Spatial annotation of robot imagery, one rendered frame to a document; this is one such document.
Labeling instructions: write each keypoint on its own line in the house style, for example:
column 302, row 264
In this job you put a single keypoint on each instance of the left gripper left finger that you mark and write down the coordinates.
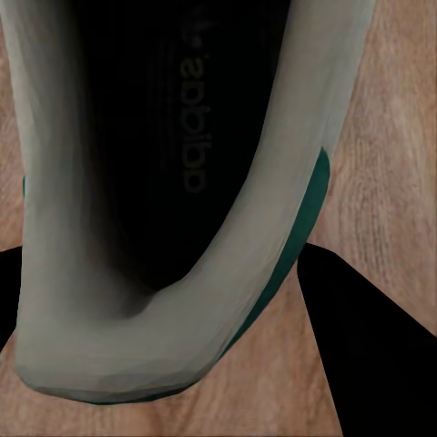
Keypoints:
column 10, row 284

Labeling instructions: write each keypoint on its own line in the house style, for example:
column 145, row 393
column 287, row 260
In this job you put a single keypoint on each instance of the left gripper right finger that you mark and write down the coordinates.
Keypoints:
column 381, row 363

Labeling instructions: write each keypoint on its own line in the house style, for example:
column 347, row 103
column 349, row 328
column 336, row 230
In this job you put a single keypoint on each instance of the gym shoe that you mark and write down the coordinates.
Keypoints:
column 176, row 157

